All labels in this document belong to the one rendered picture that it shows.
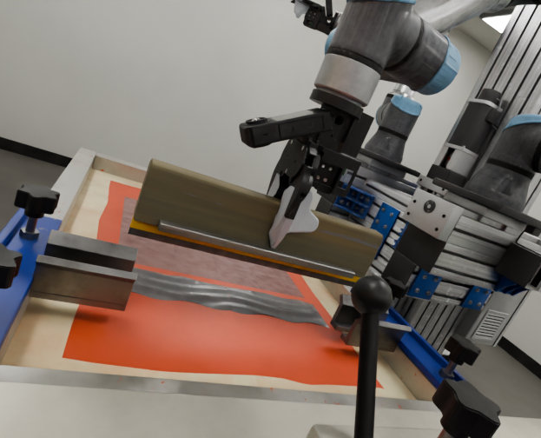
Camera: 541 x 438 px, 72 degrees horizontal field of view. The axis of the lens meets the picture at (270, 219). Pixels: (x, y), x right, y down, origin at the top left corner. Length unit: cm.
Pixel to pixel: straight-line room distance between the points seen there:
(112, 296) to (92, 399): 20
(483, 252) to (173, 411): 96
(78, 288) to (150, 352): 10
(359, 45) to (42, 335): 46
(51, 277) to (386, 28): 46
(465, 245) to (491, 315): 60
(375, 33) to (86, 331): 46
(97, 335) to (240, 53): 389
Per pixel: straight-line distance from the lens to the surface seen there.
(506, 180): 112
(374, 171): 144
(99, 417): 27
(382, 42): 50
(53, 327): 47
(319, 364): 56
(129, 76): 410
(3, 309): 40
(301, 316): 65
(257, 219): 50
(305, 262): 54
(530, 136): 113
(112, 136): 417
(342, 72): 48
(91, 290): 45
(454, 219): 100
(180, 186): 47
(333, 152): 49
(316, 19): 163
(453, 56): 60
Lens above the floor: 124
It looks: 14 degrees down
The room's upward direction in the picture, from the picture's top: 23 degrees clockwise
